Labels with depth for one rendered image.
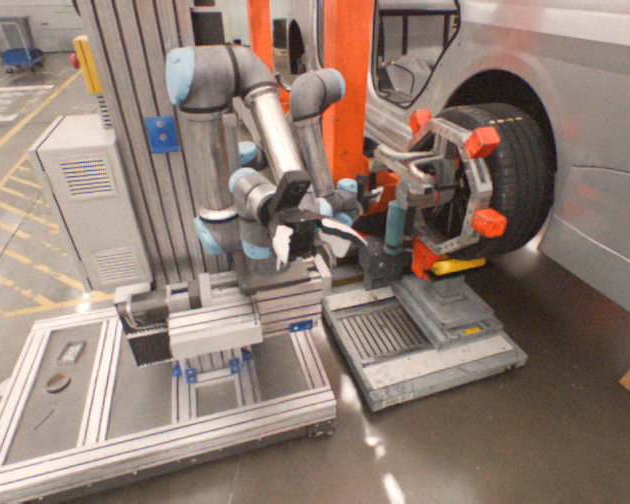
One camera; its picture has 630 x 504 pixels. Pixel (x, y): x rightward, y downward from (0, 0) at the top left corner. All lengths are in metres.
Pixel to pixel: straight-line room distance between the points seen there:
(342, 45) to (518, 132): 0.80
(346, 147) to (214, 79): 1.13
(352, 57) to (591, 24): 0.87
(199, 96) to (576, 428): 1.95
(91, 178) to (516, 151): 1.39
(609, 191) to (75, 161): 1.54
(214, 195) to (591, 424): 1.84
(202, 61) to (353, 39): 1.03
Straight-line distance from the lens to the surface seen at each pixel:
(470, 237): 1.65
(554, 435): 2.10
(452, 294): 2.18
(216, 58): 1.00
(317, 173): 1.38
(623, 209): 1.49
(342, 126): 1.97
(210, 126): 1.02
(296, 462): 1.79
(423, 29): 4.43
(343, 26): 1.89
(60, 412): 1.92
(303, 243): 0.70
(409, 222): 1.56
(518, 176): 1.62
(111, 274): 1.40
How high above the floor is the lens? 1.58
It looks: 34 degrees down
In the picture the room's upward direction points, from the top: straight up
